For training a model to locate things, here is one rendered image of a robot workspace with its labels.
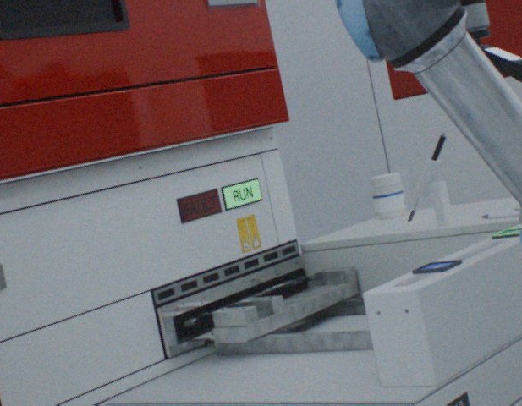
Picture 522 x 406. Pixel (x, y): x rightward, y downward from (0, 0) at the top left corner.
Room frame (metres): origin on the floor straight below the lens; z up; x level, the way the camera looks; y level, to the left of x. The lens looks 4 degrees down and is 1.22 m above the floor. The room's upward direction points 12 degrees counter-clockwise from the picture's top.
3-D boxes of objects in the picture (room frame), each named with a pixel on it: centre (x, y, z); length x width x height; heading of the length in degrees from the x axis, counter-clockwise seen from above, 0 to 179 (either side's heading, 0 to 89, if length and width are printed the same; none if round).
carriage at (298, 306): (2.15, -0.01, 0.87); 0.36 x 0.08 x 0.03; 140
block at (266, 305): (2.09, 0.04, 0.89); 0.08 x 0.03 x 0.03; 50
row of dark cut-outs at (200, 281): (2.19, 0.09, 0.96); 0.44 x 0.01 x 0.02; 140
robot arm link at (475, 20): (1.89, -0.39, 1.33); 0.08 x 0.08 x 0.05
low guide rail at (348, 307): (2.14, -0.23, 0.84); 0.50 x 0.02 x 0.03; 50
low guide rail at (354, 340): (1.93, -0.06, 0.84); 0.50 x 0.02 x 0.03; 50
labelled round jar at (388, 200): (2.53, -0.28, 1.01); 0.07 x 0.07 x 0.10
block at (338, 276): (2.28, -0.11, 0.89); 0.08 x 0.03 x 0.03; 50
